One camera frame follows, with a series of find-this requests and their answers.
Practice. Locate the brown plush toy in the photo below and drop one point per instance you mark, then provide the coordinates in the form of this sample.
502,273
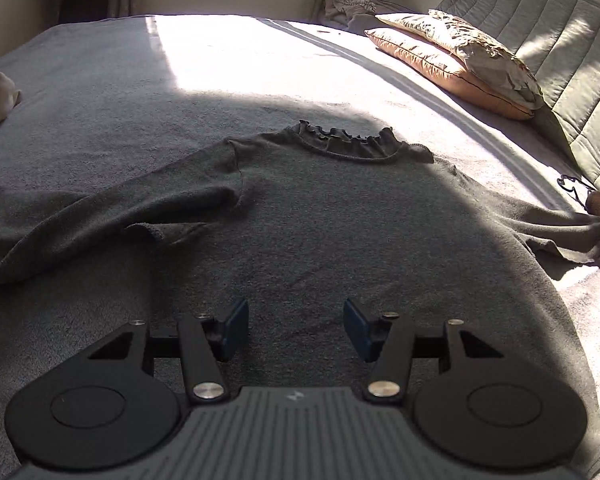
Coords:
597,202

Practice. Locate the grey padded headboard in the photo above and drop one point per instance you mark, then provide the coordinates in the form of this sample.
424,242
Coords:
555,35

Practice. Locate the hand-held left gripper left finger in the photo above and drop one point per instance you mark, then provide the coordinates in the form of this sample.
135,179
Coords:
235,327

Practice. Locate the crumpled patterned bedding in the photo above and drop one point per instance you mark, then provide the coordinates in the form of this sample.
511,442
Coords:
350,2

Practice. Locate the orange pillow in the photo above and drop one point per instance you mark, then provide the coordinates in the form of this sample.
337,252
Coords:
430,67

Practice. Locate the dark grey ruffled-collar sweater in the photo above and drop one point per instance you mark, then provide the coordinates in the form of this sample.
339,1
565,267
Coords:
330,220

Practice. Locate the grey fleece bed blanket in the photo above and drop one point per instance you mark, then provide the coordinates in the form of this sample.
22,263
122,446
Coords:
105,85

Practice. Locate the patterned beige pillow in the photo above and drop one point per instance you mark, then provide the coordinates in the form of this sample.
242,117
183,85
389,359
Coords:
460,40

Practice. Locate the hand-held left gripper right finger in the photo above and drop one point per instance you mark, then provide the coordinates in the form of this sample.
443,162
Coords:
357,330

